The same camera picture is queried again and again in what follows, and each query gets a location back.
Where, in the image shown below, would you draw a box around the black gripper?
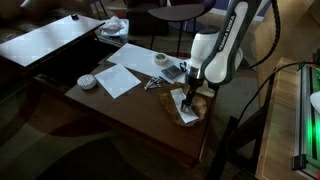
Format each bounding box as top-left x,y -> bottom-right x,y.
180,66 -> 204,112

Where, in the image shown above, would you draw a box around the white franka robot arm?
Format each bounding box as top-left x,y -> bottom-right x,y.
180,0 -> 268,112

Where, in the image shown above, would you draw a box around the white card in bowl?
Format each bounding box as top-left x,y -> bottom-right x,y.
170,88 -> 198,124

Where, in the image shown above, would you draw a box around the beige masking tape roll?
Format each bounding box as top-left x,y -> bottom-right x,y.
153,53 -> 168,65

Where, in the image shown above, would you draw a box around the grey desk calculator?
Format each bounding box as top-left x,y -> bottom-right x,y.
161,65 -> 182,79

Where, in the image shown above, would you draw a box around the black safety glasses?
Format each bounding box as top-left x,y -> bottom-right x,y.
179,61 -> 187,72

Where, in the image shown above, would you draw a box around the white poster board sheet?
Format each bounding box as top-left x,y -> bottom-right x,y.
108,43 -> 185,83

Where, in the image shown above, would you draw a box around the brown wooden coffee table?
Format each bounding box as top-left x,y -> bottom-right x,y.
64,54 -> 219,166

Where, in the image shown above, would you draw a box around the printed white paper sheet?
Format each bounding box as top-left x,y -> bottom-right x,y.
95,64 -> 141,99

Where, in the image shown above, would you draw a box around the dark round side table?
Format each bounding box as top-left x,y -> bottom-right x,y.
148,4 -> 204,42

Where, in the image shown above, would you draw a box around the light wooden cabinet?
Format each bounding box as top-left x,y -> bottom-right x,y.
255,58 -> 305,180

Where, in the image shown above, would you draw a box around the small black round knob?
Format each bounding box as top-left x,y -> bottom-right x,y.
71,13 -> 79,20

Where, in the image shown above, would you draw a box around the lifted dark table top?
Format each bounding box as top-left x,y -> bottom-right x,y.
0,15 -> 104,67

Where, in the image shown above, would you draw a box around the black metal stand frame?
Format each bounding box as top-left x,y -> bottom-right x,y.
205,72 -> 275,180

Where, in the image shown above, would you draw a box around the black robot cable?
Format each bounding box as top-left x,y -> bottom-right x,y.
236,0 -> 320,134

